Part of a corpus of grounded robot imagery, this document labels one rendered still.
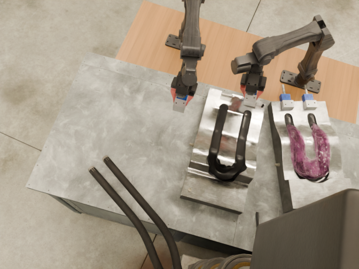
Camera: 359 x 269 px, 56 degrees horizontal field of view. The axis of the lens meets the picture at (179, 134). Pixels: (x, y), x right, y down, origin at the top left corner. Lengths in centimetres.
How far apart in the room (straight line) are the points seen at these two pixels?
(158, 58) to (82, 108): 44
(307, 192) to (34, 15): 243
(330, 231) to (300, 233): 5
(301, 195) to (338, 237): 121
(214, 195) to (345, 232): 118
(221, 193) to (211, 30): 87
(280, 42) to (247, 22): 169
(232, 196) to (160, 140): 40
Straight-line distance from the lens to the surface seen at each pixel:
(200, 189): 138
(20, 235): 236
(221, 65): 171
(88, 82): 165
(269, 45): 131
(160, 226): 129
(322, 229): 25
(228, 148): 140
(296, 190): 144
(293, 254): 29
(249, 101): 147
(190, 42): 126
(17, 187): 242
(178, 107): 140
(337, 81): 187
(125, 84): 162
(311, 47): 150
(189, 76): 122
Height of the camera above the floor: 220
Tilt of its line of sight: 68 degrees down
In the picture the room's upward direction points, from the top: 11 degrees clockwise
